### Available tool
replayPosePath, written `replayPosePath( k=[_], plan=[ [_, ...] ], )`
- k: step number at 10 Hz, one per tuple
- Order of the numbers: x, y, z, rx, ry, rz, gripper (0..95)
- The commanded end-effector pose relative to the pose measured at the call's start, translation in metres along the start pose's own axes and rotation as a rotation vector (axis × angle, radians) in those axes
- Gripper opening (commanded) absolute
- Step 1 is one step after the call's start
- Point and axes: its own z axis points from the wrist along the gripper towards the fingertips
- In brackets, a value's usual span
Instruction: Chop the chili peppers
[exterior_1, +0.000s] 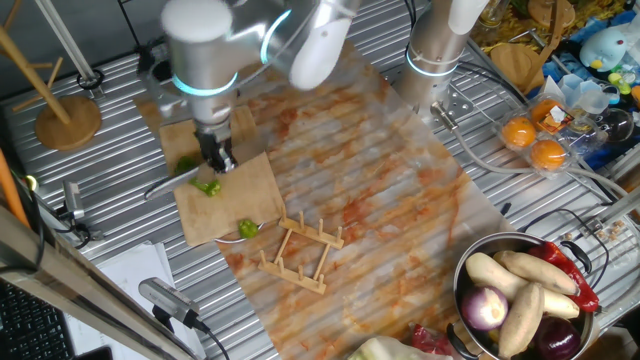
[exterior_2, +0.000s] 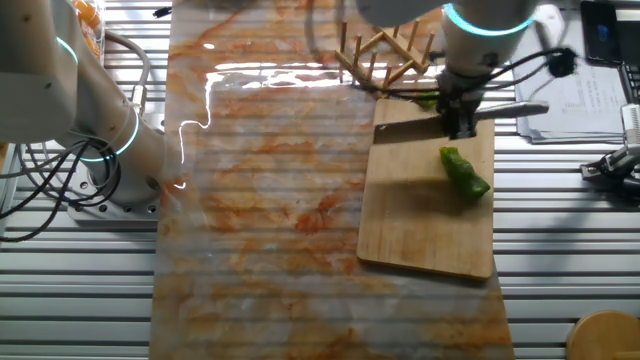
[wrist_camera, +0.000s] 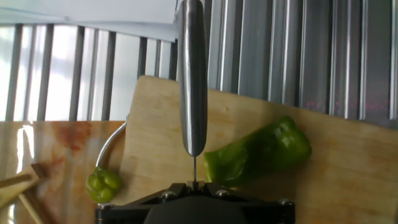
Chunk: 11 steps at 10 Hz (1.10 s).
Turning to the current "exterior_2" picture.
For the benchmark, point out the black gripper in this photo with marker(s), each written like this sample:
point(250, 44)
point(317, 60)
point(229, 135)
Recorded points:
point(457, 92)

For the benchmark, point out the steel cleaver knife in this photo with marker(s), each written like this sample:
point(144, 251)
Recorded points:
point(410, 131)

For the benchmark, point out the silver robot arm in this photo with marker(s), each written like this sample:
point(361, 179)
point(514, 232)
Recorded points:
point(30, 75)

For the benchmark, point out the small green chili piece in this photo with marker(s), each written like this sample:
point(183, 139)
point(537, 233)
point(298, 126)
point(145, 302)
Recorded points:
point(427, 101)

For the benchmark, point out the green chili pepper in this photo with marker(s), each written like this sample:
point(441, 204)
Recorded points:
point(462, 172)

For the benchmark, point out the wooden peg rack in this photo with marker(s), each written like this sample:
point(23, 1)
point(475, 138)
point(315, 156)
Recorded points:
point(395, 42)

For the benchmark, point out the wooden cutting board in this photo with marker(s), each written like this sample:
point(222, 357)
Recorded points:
point(415, 225)

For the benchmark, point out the white paper sheets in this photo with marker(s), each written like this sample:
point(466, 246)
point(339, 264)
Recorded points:
point(575, 110)

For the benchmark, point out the black smartphone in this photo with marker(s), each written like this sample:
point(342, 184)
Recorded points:
point(597, 30)

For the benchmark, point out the black keyboard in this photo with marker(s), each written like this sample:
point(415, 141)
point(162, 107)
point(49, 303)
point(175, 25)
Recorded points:
point(632, 82)

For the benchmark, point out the orange marble pattern mat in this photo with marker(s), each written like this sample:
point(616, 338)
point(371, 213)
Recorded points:
point(275, 200)

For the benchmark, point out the wooden mug tree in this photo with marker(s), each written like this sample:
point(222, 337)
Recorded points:
point(605, 335)

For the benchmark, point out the small black plug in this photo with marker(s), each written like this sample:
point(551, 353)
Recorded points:
point(162, 12)

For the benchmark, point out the clear plastic fruit tray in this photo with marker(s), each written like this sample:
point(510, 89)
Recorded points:
point(100, 30)

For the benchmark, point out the orange fruit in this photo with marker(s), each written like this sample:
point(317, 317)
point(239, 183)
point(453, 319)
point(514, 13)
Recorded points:
point(85, 12)

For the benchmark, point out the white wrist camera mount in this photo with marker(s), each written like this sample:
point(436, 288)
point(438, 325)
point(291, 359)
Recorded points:
point(547, 25)

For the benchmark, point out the silver depth camera on clamp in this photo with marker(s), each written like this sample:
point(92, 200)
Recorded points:
point(631, 125)

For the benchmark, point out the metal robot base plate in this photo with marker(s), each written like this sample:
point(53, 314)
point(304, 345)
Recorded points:
point(100, 212)

